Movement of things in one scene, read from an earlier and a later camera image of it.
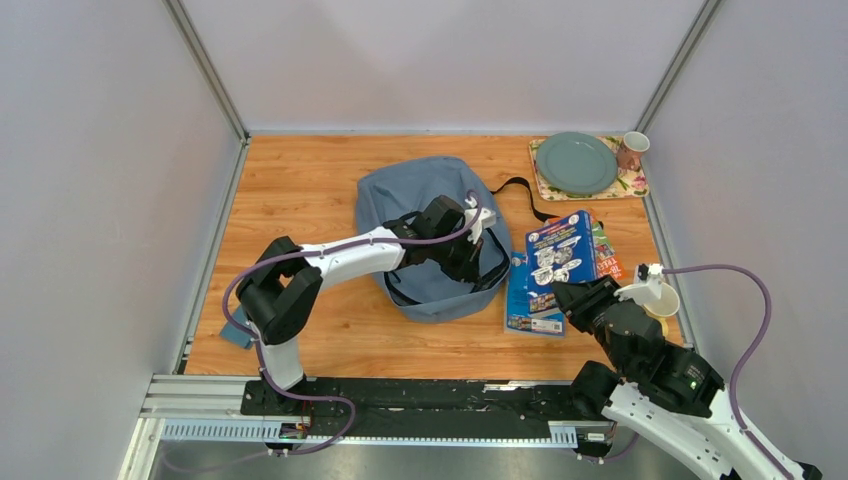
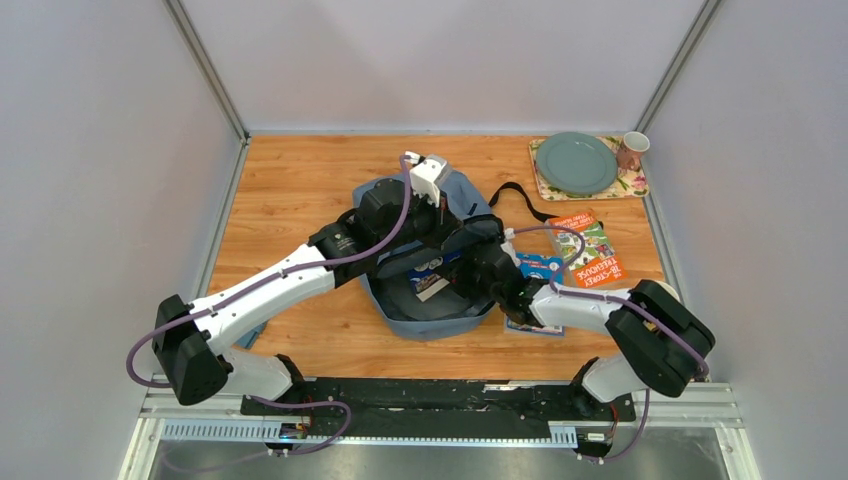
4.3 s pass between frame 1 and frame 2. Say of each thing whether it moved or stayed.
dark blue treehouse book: moved
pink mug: stayed
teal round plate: stayed
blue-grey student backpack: moved
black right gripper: moved
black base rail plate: stayed
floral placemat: stayed
